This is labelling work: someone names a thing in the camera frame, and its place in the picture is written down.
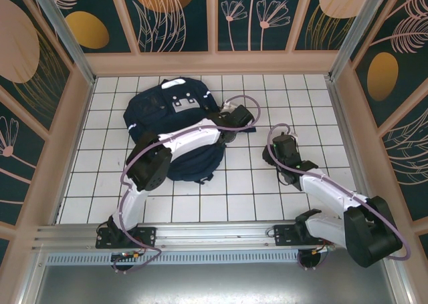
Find navy blue backpack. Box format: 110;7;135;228
122;78;257;184

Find grey metal sheet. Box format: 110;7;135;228
19;263;412;304

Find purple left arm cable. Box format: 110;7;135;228
112;95;261;275

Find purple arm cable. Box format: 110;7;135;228
267;123;412;272
112;95;261;275

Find aluminium side rail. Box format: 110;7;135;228
324;76;382;222

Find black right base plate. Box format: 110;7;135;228
273;224;335;247

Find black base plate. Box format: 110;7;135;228
273;224;335;247
96;226;157;250

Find aluminium mounting rail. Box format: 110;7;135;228
31;218;401;251

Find slotted grey cable duct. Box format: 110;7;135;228
45;250;302;267

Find aluminium frame post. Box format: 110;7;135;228
26;0;98;86
327;0;402;82

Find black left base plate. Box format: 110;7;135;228
96;226;157;250

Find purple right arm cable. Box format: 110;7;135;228
267;123;412;272

